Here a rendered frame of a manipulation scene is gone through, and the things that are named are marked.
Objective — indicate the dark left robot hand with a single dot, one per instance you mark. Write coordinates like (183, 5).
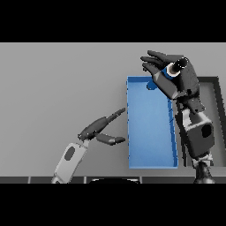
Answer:
(97, 127)

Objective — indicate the dark right robot hand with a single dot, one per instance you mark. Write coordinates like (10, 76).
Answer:
(181, 82)

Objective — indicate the blue pipe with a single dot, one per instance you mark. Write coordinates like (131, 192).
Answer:
(174, 69)

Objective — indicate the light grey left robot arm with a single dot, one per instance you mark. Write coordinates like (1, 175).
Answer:
(68, 161)

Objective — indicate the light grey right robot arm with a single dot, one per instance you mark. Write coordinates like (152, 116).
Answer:
(197, 138)

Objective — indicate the dark grey bin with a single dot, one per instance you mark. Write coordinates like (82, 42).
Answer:
(214, 117)

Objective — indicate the blue bin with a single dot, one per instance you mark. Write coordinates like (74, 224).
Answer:
(150, 126)

